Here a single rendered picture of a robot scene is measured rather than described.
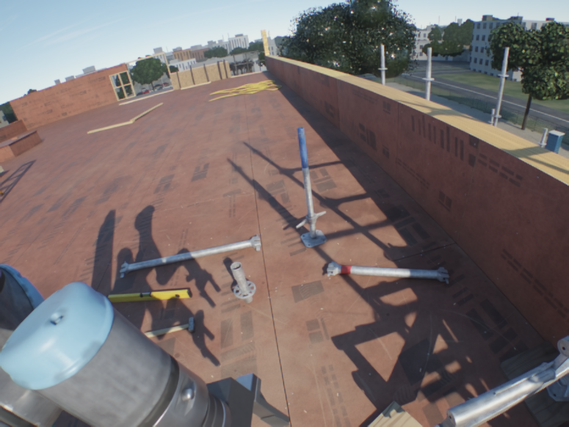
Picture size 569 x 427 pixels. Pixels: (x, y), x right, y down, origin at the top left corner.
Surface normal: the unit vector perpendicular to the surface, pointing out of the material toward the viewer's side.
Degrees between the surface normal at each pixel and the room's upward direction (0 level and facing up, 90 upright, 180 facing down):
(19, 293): 59
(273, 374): 0
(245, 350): 0
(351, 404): 0
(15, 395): 52
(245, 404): 66
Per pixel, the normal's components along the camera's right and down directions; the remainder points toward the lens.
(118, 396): 0.66, -0.05
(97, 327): 0.84, -0.48
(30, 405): 0.86, -0.25
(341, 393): -0.12, -0.82
